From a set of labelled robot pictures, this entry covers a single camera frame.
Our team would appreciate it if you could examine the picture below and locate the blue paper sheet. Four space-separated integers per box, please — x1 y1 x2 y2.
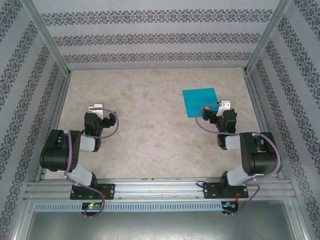
181 87 221 119

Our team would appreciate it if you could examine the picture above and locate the grey sheet metal panel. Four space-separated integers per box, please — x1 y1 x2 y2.
24 211 305 240

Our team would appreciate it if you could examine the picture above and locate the small LED circuit board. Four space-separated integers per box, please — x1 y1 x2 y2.
222 201 240 211
81 201 103 211

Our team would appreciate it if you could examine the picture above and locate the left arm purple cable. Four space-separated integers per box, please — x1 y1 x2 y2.
63 107 120 219

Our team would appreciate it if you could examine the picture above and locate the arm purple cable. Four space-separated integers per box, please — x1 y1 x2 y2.
63 107 120 219
195 103 282 218

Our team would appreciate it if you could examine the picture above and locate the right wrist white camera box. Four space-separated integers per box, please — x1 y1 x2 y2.
216 99 231 117

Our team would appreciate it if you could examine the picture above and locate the aluminium table side rail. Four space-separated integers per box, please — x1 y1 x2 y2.
243 71 285 180
34 71 73 182

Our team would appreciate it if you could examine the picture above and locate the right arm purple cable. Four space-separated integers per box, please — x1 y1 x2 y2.
195 103 282 218

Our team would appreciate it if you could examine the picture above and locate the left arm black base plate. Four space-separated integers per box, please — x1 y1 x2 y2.
69 183 116 201

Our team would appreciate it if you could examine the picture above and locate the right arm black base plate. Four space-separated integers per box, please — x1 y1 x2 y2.
202 181 250 200

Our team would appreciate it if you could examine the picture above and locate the long aluminium mounting rail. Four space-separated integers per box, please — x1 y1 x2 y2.
23 176 297 201

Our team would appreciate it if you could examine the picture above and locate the aluminium frame post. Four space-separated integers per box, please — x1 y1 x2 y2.
19 0 73 77
243 0 293 75

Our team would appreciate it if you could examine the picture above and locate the grey slotted cable duct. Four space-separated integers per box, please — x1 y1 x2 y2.
33 201 240 213

